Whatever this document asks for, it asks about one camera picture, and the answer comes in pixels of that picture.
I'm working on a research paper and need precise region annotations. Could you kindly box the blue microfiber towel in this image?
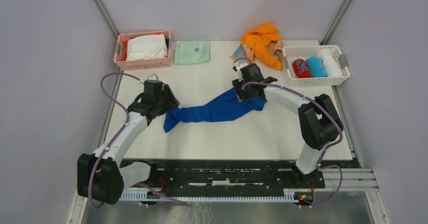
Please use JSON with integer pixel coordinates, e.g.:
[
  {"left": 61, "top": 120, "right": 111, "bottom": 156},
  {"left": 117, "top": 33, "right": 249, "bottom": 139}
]
[{"left": 163, "top": 88, "right": 266, "bottom": 133}]

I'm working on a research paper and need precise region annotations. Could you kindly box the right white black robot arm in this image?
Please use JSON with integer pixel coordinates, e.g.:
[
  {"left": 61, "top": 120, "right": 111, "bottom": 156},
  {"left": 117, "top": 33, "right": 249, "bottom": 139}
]
[{"left": 232, "top": 58, "right": 343, "bottom": 188}]

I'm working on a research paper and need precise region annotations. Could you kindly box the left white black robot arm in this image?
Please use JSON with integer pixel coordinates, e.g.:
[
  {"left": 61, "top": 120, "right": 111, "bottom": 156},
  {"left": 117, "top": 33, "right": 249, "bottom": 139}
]
[{"left": 77, "top": 80, "right": 179, "bottom": 205}]

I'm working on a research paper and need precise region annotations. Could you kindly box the pink plastic basket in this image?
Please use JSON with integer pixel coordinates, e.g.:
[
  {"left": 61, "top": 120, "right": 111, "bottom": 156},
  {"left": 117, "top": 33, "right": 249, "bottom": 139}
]
[{"left": 113, "top": 30, "right": 172, "bottom": 71}]

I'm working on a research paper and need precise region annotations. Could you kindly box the patterned peach towel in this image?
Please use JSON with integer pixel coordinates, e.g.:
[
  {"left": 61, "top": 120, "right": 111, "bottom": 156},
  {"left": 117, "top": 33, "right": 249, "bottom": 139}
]
[{"left": 230, "top": 41, "right": 284, "bottom": 63}]

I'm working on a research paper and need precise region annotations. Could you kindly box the orange crumpled towel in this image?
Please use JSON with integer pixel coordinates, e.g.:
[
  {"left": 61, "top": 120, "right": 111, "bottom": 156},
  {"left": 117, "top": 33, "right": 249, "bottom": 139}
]
[{"left": 241, "top": 22, "right": 283, "bottom": 71}]

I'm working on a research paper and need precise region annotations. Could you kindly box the white plastic basket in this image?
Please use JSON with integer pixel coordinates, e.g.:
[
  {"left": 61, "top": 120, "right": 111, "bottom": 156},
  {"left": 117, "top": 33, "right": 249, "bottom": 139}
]
[{"left": 281, "top": 45, "right": 351, "bottom": 87}]

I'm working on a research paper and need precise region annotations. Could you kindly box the red rolled towel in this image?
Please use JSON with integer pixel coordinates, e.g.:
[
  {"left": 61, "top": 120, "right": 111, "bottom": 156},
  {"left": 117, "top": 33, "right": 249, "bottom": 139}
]
[{"left": 292, "top": 59, "right": 312, "bottom": 78}]

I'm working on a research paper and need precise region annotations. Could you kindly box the white towel in pink basket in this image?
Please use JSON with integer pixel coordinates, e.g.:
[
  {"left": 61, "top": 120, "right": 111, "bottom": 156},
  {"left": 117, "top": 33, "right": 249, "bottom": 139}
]
[{"left": 126, "top": 34, "right": 168, "bottom": 61}]

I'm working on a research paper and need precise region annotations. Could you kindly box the mint green folded towel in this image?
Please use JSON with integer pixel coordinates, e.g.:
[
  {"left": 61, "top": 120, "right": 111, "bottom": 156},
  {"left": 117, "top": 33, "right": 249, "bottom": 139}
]
[{"left": 174, "top": 41, "right": 210, "bottom": 65}]

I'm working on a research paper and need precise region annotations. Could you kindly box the light blue rolled towel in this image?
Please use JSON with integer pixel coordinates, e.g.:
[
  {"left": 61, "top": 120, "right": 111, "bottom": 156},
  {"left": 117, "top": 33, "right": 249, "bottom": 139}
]
[{"left": 305, "top": 57, "right": 328, "bottom": 78}]

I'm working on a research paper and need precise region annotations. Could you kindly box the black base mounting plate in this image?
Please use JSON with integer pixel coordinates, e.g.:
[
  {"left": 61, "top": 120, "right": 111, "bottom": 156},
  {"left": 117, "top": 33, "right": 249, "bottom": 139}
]
[{"left": 120, "top": 159, "right": 360, "bottom": 198}]

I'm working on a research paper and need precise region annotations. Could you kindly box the white rolled towel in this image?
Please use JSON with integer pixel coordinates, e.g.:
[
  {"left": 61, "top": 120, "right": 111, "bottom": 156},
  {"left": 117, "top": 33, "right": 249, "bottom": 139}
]
[{"left": 315, "top": 48, "right": 343, "bottom": 78}]

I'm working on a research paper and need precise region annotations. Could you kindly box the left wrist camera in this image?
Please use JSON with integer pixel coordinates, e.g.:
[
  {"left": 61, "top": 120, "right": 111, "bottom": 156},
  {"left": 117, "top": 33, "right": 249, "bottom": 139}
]
[{"left": 144, "top": 74, "right": 160, "bottom": 83}]

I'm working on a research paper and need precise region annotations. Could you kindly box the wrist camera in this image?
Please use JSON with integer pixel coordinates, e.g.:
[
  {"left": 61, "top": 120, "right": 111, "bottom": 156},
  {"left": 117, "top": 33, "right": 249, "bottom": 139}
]
[
  {"left": 233, "top": 62, "right": 248, "bottom": 82},
  {"left": 144, "top": 74, "right": 160, "bottom": 83}
]

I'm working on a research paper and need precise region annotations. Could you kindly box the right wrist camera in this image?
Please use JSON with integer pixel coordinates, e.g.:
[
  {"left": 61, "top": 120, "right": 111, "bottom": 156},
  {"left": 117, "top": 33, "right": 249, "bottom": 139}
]
[{"left": 233, "top": 62, "right": 248, "bottom": 82}]

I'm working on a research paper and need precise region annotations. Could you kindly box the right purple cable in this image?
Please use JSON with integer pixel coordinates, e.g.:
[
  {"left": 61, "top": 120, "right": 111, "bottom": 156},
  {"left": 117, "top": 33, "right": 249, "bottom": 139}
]
[{"left": 233, "top": 57, "right": 344, "bottom": 208}]

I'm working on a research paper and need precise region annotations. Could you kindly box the purple cable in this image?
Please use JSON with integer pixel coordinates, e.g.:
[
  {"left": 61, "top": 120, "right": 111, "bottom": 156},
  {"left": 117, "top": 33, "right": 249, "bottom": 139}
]
[
  {"left": 87, "top": 72, "right": 188, "bottom": 210},
  {"left": 233, "top": 57, "right": 344, "bottom": 208}
]

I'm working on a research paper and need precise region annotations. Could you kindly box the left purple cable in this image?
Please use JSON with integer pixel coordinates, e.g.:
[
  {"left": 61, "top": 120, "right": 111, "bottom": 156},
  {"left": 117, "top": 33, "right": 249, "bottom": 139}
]
[{"left": 87, "top": 72, "right": 188, "bottom": 210}]

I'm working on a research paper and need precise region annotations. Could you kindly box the white slotted cable duct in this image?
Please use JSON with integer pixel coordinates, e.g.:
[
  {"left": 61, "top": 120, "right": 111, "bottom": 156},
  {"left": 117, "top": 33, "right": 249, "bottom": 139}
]
[{"left": 119, "top": 189, "right": 298, "bottom": 203}]

